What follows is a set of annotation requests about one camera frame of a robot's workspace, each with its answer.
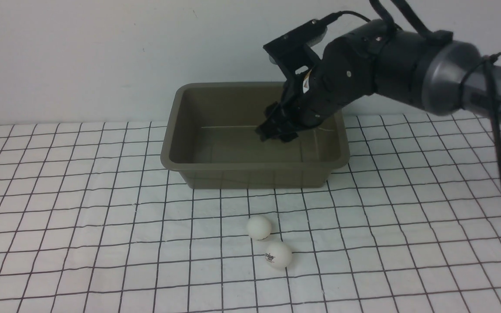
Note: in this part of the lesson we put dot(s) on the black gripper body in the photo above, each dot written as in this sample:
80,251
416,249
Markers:
345,73

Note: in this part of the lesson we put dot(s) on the white ball with logo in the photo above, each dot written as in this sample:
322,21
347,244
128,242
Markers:
278,255

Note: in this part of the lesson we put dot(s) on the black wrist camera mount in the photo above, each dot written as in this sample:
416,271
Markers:
293,50

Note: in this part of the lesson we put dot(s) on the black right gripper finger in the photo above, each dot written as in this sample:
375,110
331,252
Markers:
287,131

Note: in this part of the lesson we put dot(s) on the olive green plastic bin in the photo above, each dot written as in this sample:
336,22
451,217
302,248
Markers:
211,141

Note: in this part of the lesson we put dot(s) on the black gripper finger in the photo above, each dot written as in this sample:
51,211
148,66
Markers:
270,128

